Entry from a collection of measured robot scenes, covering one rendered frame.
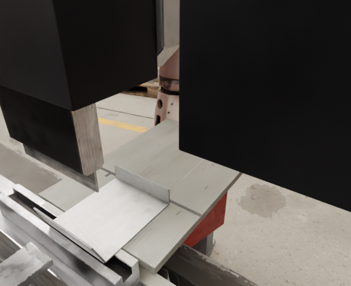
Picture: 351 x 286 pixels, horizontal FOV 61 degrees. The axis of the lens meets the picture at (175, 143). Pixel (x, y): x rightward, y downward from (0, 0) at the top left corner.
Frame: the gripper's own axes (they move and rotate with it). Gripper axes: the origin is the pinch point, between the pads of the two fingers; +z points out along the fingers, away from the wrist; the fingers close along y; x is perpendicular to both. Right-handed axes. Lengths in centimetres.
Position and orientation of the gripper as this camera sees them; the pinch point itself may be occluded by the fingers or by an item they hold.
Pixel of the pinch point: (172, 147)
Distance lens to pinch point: 75.4
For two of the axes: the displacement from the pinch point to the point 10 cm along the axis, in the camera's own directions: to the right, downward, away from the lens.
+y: 7.6, -2.5, 6.0
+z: -0.7, 8.9, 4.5
